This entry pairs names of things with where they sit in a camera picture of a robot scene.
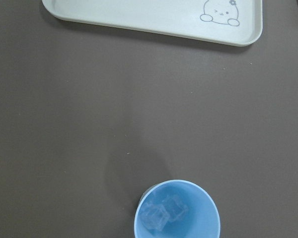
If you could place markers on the light blue plastic cup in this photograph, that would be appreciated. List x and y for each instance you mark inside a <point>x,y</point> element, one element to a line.
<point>201,221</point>

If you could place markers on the cream rabbit tray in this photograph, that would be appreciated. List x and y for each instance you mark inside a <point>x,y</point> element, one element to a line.
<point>230,22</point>

